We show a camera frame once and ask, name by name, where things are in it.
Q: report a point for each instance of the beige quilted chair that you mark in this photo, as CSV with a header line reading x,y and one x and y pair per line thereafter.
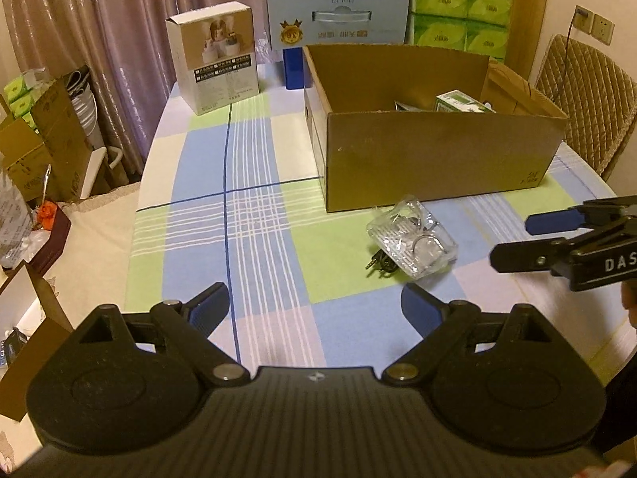
x,y
587,99

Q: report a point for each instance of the small brown cardboard box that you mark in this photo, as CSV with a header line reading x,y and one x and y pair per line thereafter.
x,y
22,159

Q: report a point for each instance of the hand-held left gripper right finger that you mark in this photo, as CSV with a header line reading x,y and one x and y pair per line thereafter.
x,y
415,303

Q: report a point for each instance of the shiny pink curtain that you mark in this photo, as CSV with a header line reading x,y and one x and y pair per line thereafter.
x,y
124,35

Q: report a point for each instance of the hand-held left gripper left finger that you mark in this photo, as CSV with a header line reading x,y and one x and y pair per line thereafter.
x,y
211,303

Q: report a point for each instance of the small dark foil packet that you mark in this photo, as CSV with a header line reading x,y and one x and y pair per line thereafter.
x,y
403,105

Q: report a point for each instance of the clear plastic case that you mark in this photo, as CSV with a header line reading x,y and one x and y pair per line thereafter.
x,y
413,244

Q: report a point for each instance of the orange ornament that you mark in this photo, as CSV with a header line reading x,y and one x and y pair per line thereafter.
x,y
46,212

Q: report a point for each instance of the stack of green tissue packs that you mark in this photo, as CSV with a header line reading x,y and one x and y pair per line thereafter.
x,y
458,15

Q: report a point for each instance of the metal spoon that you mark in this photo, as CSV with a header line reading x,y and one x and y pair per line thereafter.
x,y
47,184

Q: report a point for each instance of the silver foil bag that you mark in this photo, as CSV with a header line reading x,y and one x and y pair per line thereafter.
x,y
12,219

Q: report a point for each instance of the tall brown cardboard box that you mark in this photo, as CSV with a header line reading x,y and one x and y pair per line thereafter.
x,y
62,129

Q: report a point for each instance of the wall socket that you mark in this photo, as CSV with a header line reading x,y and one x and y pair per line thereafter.
x,y
603,29

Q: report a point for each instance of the dark red box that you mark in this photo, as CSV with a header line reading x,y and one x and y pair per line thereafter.
x,y
52,249

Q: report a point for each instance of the wooden door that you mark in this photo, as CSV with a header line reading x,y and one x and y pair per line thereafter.
x,y
530,10

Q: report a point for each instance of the green and white medicine box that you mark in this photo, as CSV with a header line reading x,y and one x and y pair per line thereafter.
x,y
460,102

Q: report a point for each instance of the open brown cardboard carton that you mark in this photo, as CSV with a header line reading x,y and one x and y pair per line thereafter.
x,y
35,358

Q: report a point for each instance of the white product box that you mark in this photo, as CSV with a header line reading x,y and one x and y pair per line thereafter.
x,y
219,55

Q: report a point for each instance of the desktop with checked tablecloth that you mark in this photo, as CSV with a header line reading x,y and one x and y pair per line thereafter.
x,y
259,209

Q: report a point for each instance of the dark blue box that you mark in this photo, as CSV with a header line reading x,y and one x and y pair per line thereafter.
x,y
294,69

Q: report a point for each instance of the small green tissue pack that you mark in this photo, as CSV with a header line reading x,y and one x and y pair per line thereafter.
x,y
22,109
20,87

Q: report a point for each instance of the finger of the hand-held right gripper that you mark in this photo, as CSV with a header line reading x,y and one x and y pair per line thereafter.
x,y
527,256
552,221

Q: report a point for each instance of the white metal stand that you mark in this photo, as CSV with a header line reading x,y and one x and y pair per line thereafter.
x,y
102,164

